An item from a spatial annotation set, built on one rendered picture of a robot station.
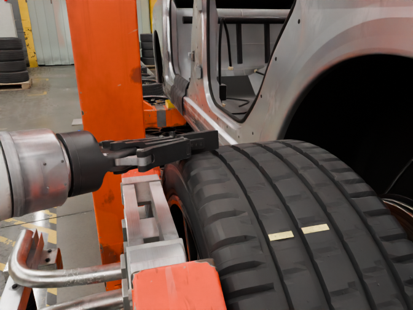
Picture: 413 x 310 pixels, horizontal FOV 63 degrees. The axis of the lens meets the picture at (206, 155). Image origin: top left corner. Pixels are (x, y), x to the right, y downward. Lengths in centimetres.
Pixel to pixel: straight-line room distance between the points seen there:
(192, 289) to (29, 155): 20
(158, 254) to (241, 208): 11
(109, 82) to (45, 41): 1247
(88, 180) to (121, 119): 54
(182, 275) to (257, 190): 16
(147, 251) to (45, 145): 16
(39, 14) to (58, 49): 120
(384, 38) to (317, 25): 20
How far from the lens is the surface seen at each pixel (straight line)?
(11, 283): 64
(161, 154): 42
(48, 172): 37
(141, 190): 55
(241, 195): 41
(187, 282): 30
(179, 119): 298
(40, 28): 1335
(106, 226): 105
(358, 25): 70
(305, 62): 84
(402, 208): 80
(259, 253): 36
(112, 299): 51
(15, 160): 37
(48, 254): 73
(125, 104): 92
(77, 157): 39
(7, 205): 37
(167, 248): 40
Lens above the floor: 136
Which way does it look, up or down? 21 degrees down
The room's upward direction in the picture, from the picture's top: straight up
